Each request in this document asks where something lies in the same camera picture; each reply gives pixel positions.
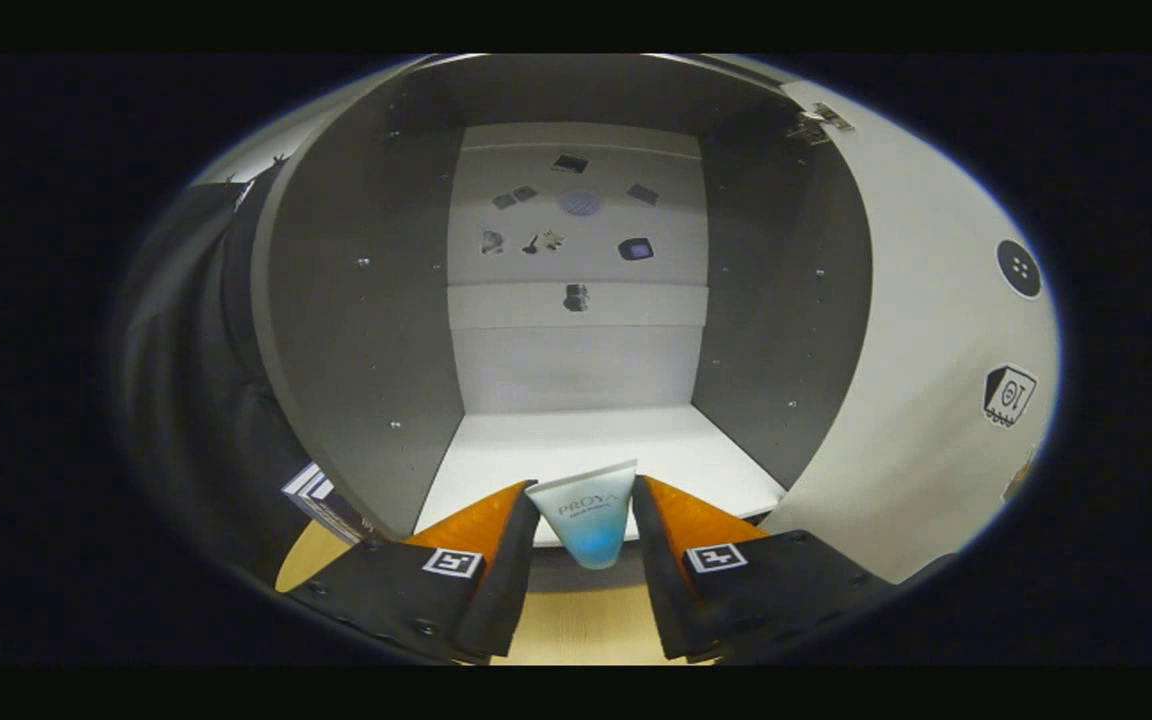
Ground black backdrop cloth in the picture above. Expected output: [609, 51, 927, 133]
[111, 160, 337, 591]

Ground blue white cosmetic tube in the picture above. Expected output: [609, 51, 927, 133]
[524, 459, 639, 571]

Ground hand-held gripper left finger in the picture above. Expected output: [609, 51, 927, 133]
[286, 480, 540, 663]

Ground grey cabinet body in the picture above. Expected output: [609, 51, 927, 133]
[251, 54, 877, 596]

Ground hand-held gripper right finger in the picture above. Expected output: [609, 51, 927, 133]
[631, 475, 897, 663]

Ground beige cabinet door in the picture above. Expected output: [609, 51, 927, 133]
[756, 78, 1062, 586]

